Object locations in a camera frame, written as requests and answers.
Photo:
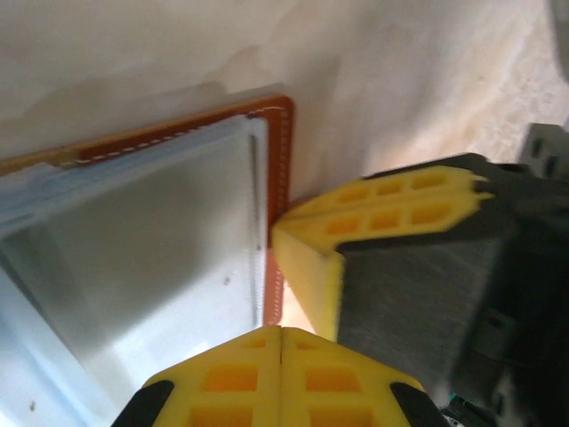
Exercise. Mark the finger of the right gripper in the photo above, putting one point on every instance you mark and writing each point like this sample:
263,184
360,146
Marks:
422,180
400,289

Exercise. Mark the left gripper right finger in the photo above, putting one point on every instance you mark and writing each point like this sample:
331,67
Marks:
333,382

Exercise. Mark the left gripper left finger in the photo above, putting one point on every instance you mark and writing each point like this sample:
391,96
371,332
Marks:
231,382

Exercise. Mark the brown leather card holder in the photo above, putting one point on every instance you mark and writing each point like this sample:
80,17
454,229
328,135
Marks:
280,133

